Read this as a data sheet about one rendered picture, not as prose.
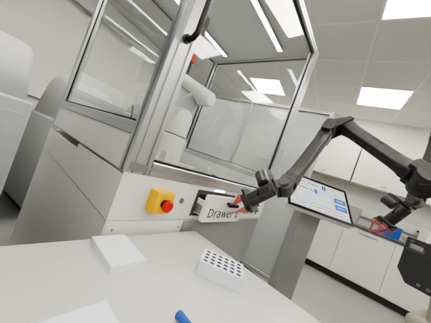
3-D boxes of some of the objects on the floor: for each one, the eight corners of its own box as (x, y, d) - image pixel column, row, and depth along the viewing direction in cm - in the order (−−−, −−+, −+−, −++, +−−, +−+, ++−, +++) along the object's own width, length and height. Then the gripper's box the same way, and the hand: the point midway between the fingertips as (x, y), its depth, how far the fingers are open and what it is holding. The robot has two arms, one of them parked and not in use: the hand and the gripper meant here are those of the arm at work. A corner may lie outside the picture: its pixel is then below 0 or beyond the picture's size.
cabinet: (220, 329, 134) (260, 218, 135) (6, 493, 54) (107, 220, 55) (147, 251, 195) (176, 175, 195) (-5, 275, 114) (43, 146, 115)
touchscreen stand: (313, 371, 128) (367, 223, 129) (249, 351, 125) (304, 200, 126) (283, 311, 178) (322, 205, 178) (236, 296, 175) (276, 188, 176)
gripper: (253, 182, 82) (224, 198, 88) (263, 205, 77) (232, 220, 84) (260, 184, 87) (232, 199, 94) (270, 206, 82) (240, 220, 89)
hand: (234, 208), depth 88 cm, fingers closed on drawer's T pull, 3 cm apart
